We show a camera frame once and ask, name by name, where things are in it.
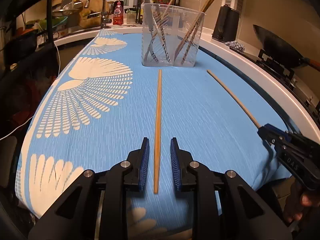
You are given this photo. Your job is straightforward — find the chrome kitchen faucet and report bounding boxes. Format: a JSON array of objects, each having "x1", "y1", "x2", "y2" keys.
[{"x1": 80, "y1": 0, "x2": 110, "y2": 29}]

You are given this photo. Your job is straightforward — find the clear plastic utensil holder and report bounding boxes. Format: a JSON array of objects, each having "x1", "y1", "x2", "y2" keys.
[{"x1": 141, "y1": 3, "x2": 204, "y2": 67}]

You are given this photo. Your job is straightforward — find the gas stove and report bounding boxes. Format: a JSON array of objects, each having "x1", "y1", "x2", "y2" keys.
[{"x1": 229, "y1": 47, "x2": 319, "y2": 127}]

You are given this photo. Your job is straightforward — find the red dish soap bottle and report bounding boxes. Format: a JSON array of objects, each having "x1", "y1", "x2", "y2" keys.
[{"x1": 113, "y1": 0, "x2": 124, "y2": 25}]

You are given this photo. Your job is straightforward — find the checkered dish cloth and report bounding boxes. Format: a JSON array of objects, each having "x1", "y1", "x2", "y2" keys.
[{"x1": 225, "y1": 41, "x2": 245, "y2": 51}]

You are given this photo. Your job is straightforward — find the white cable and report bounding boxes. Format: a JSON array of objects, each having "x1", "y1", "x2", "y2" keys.
[{"x1": 0, "y1": 17, "x2": 61, "y2": 141}]

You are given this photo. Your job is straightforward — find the black wok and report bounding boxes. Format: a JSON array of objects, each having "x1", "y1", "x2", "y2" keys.
[{"x1": 253, "y1": 24, "x2": 319, "y2": 72}]

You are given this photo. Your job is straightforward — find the blue white patterned tablecloth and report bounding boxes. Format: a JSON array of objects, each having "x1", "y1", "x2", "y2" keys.
[{"x1": 15, "y1": 31, "x2": 290, "y2": 239}]

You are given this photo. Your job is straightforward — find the black electric kettle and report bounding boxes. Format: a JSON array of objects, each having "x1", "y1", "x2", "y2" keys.
[{"x1": 212, "y1": 4, "x2": 240, "y2": 43}]

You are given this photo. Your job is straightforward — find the person's right hand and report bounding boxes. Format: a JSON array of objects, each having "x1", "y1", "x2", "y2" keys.
[{"x1": 283, "y1": 180, "x2": 319, "y2": 223}]

